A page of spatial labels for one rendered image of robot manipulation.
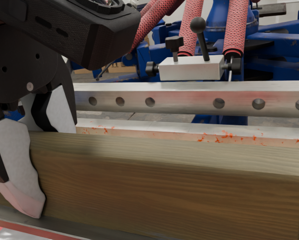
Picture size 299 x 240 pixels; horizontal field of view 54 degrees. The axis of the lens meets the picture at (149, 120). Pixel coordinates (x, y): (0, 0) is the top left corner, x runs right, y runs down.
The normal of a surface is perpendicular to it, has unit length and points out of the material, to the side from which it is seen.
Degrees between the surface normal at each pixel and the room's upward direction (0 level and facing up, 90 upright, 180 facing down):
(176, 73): 90
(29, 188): 90
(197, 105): 90
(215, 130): 0
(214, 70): 90
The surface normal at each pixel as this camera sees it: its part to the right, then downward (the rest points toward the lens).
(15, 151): 0.92, 0.04
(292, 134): -0.15, -0.89
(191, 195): -0.37, 0.45
